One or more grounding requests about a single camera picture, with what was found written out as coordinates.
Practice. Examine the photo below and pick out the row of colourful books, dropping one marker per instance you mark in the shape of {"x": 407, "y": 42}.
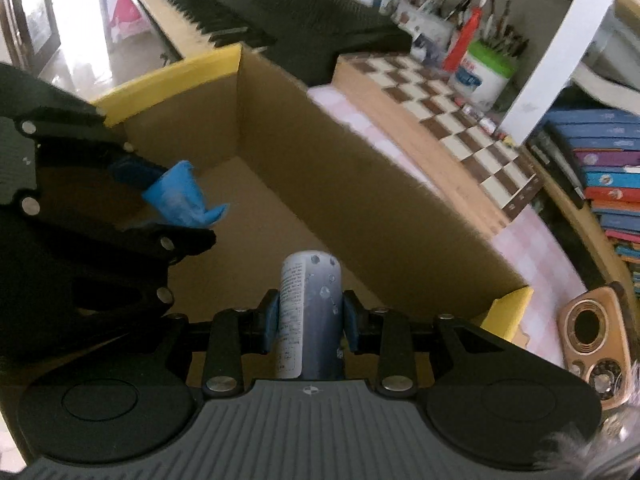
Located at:
{"x": 610, "y": 170}

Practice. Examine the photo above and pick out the black electronic keyboard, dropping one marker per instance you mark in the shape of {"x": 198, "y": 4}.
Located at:
{"x": 300, "y": 15}

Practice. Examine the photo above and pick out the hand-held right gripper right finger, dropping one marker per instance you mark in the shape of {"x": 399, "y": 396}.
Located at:
{"x": 350, "y": 324}

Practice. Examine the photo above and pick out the white pen holder with pens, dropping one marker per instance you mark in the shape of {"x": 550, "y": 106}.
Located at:
{"x": 425, "y": 25}

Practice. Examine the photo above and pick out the pen cup with brushes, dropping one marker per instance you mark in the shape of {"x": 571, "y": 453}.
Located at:
{"x": 505, "y": 25}

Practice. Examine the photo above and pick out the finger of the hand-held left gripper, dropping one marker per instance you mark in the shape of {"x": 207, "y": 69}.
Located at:
{"x": 135, "y": 171}
{"x": 150, "y": 240}

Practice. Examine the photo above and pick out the fluffy orange white cat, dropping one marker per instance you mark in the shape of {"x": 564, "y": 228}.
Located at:
{"x": 600, "y": 445}

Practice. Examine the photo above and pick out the pink dress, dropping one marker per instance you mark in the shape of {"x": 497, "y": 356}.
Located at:
{"x": 127, "y": 10}

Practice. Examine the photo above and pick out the grey bottle with white label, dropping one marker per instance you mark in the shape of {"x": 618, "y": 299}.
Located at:
{"x": 320, "y": 310}

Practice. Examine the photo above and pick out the wooden chessboard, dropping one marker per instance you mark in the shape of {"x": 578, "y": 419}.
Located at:
{"x": 425, "y": 102}

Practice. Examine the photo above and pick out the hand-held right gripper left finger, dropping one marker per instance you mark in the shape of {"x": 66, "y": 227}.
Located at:
{"x": 270, "y": 321}

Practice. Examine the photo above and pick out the blue cloth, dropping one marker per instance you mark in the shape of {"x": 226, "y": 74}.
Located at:
{"x": 175, "y": 195}

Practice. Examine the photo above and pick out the small photo card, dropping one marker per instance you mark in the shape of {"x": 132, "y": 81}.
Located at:
{"x": 425, "y": 50}

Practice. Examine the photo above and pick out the white jar with green lid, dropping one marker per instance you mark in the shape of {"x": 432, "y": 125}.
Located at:
{"x": 480, "y": 82}

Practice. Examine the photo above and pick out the white shelf post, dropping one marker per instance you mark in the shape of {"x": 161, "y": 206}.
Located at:
{"x": 565, "y": 45}

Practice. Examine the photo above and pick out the yellow cardboard box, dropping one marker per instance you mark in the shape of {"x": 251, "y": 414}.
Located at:
{"x": 310, "y": 170}

